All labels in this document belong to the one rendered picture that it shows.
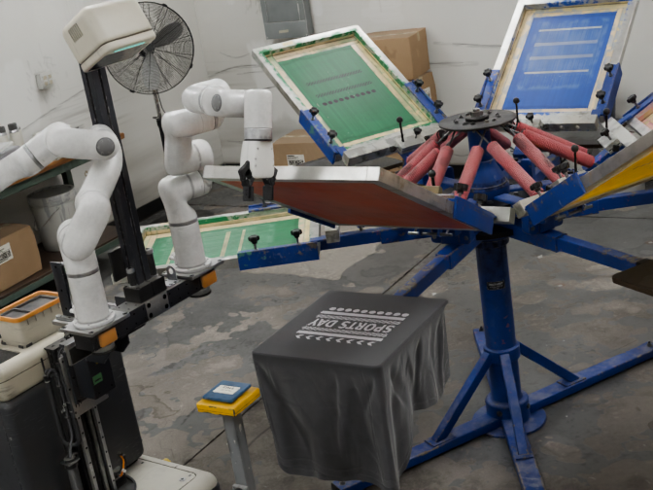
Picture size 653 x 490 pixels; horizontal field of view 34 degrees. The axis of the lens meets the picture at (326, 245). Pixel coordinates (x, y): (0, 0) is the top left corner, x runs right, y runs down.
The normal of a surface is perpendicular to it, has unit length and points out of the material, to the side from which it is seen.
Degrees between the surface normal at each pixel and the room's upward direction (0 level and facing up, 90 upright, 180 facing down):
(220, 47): 90
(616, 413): 0
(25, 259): 90
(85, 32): 90
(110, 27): 64
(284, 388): 97
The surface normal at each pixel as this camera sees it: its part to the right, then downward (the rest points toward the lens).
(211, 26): -0.50, 0.36
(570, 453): -0.15, -0.93
